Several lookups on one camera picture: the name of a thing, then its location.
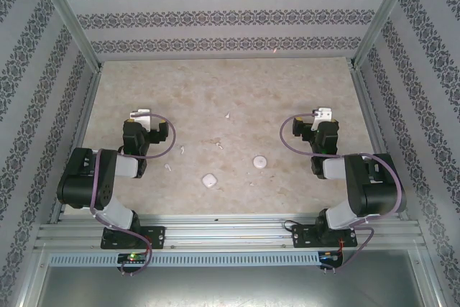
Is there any square white earbud charging case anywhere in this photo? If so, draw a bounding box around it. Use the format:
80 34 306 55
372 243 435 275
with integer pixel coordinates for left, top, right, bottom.
201 173 219 189

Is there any small circuit board green light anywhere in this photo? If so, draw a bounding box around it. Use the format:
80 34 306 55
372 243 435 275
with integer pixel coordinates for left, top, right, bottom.
117 252 150 264

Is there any grey metal sheet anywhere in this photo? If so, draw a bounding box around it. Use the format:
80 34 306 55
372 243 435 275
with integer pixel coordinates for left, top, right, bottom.
21 249 443 307

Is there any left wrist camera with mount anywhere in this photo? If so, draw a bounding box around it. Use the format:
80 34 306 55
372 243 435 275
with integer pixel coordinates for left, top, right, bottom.
134 108 154 134

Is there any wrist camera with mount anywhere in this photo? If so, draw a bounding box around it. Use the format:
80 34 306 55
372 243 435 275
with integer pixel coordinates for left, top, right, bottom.
311 107 332 132
134 108 154 134

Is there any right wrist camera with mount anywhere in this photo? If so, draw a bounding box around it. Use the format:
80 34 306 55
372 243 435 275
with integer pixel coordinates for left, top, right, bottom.
311 107 332 132

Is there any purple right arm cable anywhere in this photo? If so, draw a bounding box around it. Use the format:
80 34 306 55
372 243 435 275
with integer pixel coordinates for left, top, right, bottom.
280 113 403 275

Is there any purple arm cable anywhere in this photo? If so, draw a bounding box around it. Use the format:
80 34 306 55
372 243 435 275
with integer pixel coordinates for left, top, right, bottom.
280 113 403 275
88 113 177 276

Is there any aluminium side rail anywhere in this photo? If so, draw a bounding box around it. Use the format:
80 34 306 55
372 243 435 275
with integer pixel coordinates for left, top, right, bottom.
350 64 410 221
48 65 104 224

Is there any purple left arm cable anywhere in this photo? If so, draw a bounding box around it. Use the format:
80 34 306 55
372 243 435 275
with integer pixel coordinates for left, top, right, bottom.
88 113 177 276

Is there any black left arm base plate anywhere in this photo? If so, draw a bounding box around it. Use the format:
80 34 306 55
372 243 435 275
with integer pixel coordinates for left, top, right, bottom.
100 226 166 250

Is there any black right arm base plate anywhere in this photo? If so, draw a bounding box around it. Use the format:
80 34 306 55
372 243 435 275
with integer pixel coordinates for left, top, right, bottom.
291 224 359 249

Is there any aluminium frame post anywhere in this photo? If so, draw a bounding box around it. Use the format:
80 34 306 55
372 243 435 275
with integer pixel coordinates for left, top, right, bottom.
350 0 421 69
30 0 104 70

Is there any aluminium rail beam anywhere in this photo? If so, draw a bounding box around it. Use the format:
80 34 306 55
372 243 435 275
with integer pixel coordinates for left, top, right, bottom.
34 213 422 250

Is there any slotted grey cable duct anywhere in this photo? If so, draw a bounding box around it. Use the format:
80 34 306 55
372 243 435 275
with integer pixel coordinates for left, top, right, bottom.
47 252 321 267

